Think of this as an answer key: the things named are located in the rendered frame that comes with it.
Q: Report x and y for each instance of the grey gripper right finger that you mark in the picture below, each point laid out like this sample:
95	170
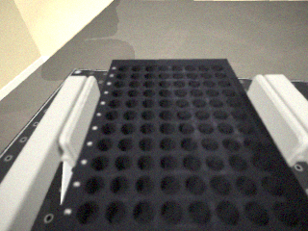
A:
284	111

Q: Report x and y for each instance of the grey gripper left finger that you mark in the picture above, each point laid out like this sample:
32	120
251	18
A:
58	138

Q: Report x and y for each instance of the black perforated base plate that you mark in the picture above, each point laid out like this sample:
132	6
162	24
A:
52	202

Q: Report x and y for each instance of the black well plate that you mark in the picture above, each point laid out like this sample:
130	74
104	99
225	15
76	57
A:
147	133

